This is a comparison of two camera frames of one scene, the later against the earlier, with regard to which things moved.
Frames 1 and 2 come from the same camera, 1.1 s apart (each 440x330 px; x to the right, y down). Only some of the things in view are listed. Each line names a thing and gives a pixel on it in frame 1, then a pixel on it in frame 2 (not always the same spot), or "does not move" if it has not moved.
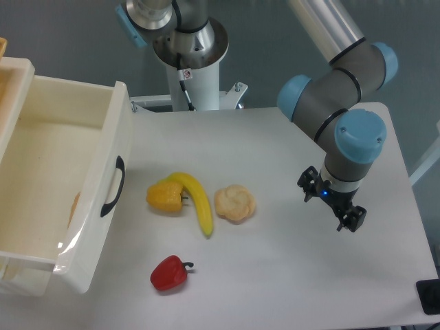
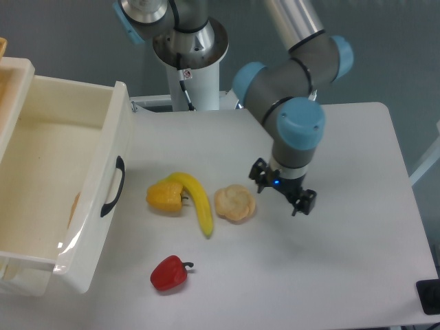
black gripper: [309, 181] to [291, 187]
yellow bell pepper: [165, 196] does not move
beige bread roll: [234, 203] does not move
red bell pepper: [169, 272] does not move
